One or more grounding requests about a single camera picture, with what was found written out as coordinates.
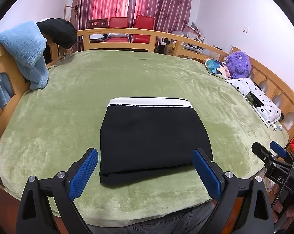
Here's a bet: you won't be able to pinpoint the cardboard box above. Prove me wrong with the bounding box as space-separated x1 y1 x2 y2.
163 45 174 56

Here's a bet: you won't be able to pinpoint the green plush bed blanket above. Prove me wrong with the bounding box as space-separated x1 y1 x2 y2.
0 50 289 227

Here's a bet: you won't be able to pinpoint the black garment on rail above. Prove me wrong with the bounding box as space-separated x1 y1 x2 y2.
36 18 77 49

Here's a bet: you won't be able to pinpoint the dark wooden chair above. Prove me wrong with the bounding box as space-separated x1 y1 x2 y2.
86 18 108 29

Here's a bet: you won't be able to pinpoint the colourful geometric pillow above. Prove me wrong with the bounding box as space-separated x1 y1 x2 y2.
204 59 231 80

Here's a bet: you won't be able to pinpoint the black sweatpants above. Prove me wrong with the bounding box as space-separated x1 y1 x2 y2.
99 97 213 186

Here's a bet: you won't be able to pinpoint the right red chair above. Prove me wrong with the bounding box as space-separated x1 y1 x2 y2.
133 15 154 44

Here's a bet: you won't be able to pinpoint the wooden bed frame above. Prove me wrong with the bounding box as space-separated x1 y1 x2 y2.
0 27 294 185

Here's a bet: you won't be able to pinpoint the person's grey jeans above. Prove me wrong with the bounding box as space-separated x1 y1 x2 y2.
88 201 215 234

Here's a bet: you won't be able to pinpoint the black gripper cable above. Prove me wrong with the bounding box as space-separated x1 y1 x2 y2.
270 136 294 209

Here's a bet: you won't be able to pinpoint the dark red curtains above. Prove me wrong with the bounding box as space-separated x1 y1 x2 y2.
70 0 192 33

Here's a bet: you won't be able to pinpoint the light blue fleece garment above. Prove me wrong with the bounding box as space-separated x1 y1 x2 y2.
0 21 49 109

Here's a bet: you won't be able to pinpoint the white dotted pillow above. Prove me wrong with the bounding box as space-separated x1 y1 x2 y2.
226 78 282 127

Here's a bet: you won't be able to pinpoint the person's right hand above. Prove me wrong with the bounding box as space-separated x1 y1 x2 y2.
268 184 294 229

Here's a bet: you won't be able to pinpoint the purple plush toy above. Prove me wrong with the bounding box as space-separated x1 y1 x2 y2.
225 51 251 79

